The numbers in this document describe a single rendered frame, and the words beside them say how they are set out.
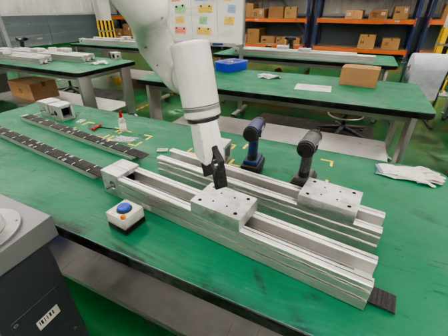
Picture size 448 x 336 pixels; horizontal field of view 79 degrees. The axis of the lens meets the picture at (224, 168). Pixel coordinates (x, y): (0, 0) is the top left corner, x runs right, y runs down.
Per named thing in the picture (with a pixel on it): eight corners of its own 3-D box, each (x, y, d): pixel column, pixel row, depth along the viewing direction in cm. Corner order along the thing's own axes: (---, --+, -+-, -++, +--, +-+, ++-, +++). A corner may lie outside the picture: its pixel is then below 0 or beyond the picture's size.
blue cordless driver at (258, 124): (238, 177, 111) (240, 126, 100) (251, 156, 127) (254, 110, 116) (257, 181, 108) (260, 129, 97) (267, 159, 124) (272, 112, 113)
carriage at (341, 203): (295, 212, 83) (298, 194, 79) (306, 194, 91) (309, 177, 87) (351, 231, 76) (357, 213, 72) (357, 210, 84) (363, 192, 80)
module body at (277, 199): (159, 175, 112) (157, 157, 108) (175, 165, 119) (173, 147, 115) (373, 255, 76) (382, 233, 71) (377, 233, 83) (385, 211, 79)
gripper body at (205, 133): (182, 114, 66) (191, 157, 70) (192, 120, 57) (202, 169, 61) (211, 107, 68) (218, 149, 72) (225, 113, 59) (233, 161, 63)
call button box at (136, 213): (109, 227, 86) (104, 211, 82) (133, 210, 93) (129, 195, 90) (126, 236, 82) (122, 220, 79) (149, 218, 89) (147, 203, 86)
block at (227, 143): (200, 165, 119) (199, 146, 114) (211, 155, 128) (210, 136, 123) (221, 170, 116) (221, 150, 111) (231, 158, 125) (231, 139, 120)
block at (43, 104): (38, 116, 173) (33, 101, 168) (55, 111, 182) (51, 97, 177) (47, 119, 169) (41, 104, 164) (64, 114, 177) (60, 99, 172)
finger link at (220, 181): (209, 163, 62) (215, 189, 65) (214, 167, 60) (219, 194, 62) (222, 159, 63) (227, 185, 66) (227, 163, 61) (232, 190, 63)
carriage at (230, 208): (191, 219, 80) (189, 200, 77) (212, 199, 88) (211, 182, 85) (239, 239, 73) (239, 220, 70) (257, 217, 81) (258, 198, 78)
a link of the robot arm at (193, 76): (175, 107, 64) (192, 109, 57) (161, 46, 59) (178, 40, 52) (206, 99, 68) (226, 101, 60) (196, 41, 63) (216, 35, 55)
